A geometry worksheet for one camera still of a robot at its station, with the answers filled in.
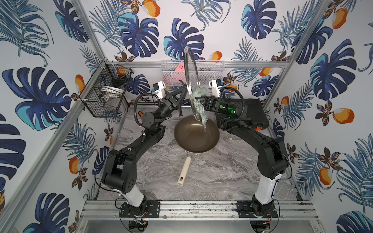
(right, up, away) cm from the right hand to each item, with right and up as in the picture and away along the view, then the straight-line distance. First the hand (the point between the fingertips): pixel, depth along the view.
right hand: (194, 101), depth 62 cm
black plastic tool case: (+54, 0, +59) cm, 80 cm away
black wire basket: (-51, +7, +21) cm, 56 cm away
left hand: (-3, +5, -4) cm, 7 cm away
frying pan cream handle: (0, -20, +38) cm, 43 cm away
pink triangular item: (-8, +23, +33) cm, 41 cm away
